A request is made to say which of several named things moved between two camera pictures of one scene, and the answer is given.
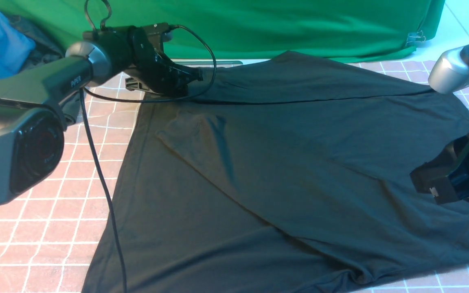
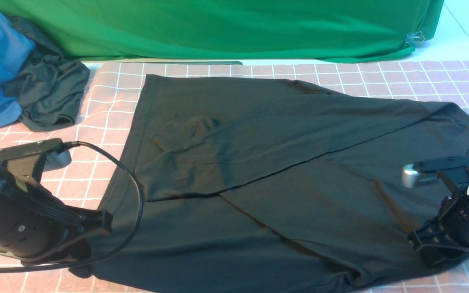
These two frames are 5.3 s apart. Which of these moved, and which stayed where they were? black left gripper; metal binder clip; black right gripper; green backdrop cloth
Moved: black left gripper; black right gripper
Stayed: metal binder clip; green backdrop cloth
